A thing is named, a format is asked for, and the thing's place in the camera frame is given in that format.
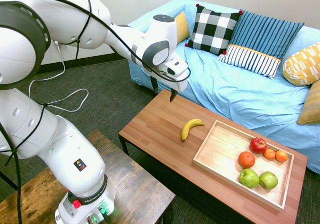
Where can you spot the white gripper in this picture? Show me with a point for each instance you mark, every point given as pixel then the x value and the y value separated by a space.
pixel 178 77

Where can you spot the yellow banana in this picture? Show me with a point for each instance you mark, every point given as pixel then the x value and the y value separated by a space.
pixel 186 131

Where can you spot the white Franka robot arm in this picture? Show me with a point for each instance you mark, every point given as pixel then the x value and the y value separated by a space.
pixel 62 146

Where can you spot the wooden tray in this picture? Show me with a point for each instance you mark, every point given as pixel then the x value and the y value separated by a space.
pixel 220 146

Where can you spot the reddish wood coffee table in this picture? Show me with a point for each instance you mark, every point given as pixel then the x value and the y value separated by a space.
pixel 155 133

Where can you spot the light blue sofa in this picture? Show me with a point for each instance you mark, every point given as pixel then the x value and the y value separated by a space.
pixel 225 88

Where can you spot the plain mustard pillow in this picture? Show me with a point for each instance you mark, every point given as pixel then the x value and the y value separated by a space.
pixel 182 27

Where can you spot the black white checkered pillow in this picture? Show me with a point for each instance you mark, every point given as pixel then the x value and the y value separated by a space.
pixel 212 31

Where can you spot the white navy striped pillow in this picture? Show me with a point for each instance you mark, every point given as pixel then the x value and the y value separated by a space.
pixel 250 59

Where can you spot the rustic dark wood table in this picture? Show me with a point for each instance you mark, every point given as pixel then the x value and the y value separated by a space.
pixel 140 191

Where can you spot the large orange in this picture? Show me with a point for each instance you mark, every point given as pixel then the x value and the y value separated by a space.
pixel 246 159

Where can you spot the red apple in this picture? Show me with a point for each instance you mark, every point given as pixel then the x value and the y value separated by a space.
pixel 258 145

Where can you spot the blue striped pillow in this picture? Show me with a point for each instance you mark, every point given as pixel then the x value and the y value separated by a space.
pixel 267 33

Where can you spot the green apple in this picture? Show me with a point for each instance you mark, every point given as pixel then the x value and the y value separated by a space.
pixel 268 180
pixel 249 178

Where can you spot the small orange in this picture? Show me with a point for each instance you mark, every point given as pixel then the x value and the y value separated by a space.
pixel 281 156
pixel 269 154

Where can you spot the yellow white patterned bolster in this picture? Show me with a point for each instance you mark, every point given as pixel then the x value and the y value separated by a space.
pixel 303 64

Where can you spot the mustard striped pillow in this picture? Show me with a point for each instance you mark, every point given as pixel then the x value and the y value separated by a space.
pixel 312 103

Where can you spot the black tripod stand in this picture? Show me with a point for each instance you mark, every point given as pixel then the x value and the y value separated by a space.
pixel 7 179

